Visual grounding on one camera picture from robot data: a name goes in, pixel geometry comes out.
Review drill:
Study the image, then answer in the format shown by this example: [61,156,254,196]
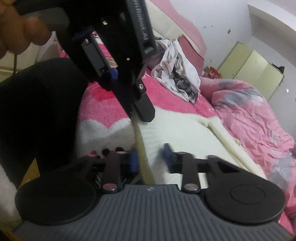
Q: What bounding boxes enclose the cream fleece sweater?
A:
[132,108,266,186]

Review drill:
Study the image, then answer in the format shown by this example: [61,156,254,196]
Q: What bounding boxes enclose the pile of white clothes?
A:
[147,37,201,104]

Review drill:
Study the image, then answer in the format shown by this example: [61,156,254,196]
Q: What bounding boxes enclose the left hand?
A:
[1,3,52,58]

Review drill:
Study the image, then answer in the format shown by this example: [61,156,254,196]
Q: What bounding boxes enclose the pink floral bed blanket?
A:
[0,41,296,235]

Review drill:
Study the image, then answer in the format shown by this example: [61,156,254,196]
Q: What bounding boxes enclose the pink white bed headboard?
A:
[145,1,207,57]

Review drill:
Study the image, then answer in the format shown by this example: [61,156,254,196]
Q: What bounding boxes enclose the pink grey floral duvet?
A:
[200,76,296,219]

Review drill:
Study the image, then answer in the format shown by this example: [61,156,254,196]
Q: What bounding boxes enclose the dark red cushion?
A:
[178,35,204,76]

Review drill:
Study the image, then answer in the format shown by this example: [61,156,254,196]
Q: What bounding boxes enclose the black trouser leg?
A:
[1,58,90,186]

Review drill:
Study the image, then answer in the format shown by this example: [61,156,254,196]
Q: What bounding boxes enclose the red snack bag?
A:
[202,67,222,79]

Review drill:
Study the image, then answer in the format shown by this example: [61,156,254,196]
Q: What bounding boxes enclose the yellow-green wardrobe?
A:
[218,42,284,100]

